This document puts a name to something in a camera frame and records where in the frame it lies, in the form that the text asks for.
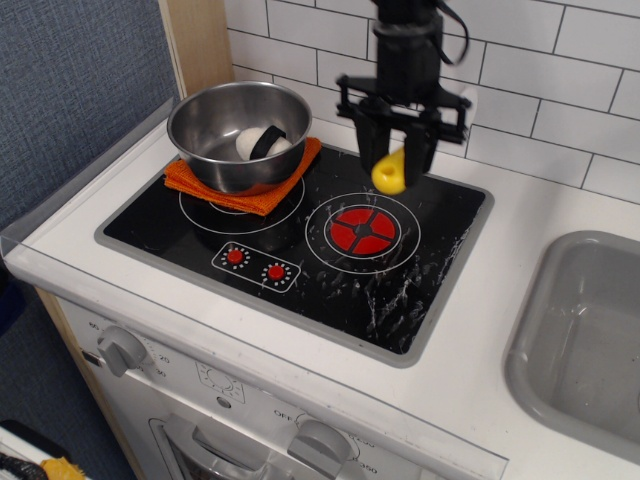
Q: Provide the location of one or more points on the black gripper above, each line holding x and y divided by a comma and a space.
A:
404, 94

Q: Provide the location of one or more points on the yellow handled toy knife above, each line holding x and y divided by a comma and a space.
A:
388, 174

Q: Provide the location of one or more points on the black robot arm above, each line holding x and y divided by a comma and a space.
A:
415, 12

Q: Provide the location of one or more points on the black toy stove top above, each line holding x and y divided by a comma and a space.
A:
335, 257

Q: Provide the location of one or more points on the white and black sushi toy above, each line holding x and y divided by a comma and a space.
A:
261, 142

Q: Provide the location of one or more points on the stainless steel bowl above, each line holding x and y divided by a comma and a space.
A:
205, 125

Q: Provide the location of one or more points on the orange cloth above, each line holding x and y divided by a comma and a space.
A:
178, 176

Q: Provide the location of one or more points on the wooden side panel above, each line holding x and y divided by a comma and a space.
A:
198, 41

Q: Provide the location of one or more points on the grey sink basin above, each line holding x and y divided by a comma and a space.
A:
573, 364

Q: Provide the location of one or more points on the grey right oven knob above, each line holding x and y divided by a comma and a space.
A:
321, 448

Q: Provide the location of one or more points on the grey oven knob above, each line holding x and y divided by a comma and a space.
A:
120, 350
321, 448

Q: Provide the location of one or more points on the white toy oven front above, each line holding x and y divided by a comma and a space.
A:
184, 419

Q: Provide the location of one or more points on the grey left oven knob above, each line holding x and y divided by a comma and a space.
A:
120, 350

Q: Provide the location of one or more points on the yellow sponge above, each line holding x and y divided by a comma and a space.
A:
61, 469

